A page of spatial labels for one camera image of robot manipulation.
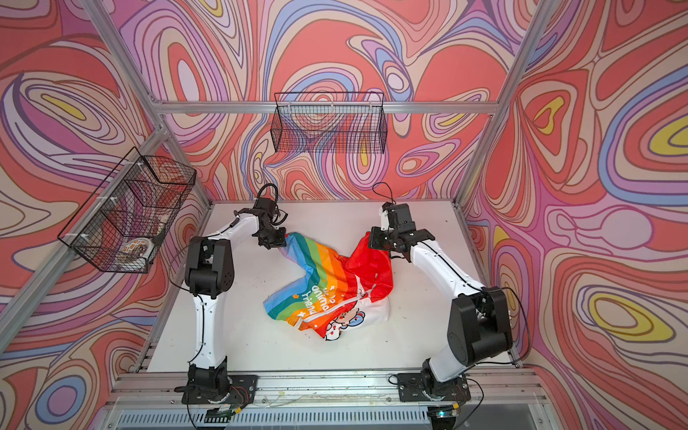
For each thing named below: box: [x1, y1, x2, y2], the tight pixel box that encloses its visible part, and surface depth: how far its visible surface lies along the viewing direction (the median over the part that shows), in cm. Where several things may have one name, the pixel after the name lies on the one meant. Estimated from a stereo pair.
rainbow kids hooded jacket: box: [263, 232, 394, 341], surface depth 88 cm
